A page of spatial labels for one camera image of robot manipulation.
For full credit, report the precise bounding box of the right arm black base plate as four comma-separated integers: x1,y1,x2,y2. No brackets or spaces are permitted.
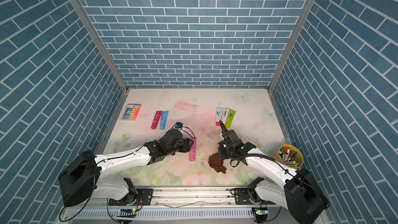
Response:
230,188,275,205

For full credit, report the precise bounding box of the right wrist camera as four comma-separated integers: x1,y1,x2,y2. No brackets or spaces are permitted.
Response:
220,133,227,140

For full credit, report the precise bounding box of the yellow cup of markers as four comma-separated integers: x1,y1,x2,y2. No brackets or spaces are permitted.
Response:
274,144,304,169

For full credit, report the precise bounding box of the aluminium right corner post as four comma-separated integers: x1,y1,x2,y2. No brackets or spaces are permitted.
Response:
268,0,315,93

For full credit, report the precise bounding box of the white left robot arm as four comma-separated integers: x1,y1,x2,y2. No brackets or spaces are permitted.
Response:
58,129,194,207

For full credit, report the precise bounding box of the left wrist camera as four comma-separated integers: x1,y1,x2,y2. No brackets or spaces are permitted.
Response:
174,122,183,130

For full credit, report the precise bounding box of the blue toothpaste tube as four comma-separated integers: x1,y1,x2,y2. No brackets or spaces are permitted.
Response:
160,111,169,130

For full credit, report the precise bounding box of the aluminium left corner post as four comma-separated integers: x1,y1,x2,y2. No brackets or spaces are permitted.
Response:
69,0,128,93

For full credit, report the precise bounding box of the white pink-capped toothpaste tube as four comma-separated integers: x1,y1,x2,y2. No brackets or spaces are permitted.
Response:
216,107,223,127

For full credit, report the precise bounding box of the brown wiping cloth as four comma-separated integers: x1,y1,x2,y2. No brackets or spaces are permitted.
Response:
208,150,227,174

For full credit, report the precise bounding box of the red toothpaste tube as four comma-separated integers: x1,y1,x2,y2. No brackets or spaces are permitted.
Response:
151,111,163,130

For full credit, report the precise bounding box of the rainbow highlighter pen pack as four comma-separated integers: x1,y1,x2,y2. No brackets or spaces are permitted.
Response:
121,104,142,121

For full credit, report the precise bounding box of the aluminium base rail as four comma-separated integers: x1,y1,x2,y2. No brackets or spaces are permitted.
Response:
54,186,329,224

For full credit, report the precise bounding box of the magenta toothpaste tube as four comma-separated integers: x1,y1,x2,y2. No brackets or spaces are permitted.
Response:
189,138,197,162

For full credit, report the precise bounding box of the green toothpaste tube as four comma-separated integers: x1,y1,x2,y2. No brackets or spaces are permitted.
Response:
226,109,236,128

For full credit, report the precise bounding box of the white orange-capped toothpaste tube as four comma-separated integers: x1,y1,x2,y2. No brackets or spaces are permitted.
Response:
221,107,230,126

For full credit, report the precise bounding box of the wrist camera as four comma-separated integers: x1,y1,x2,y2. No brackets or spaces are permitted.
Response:
174,122,183,130
220,133,227,140

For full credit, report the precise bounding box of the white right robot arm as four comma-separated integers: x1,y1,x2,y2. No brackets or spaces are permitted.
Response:
218,124,330,224

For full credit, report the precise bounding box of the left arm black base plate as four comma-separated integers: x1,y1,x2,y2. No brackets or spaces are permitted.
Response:
108,188,153,207

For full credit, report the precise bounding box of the aluminium corner post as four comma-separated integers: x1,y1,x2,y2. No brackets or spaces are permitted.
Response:
69,0,128,93
268,0,315,93

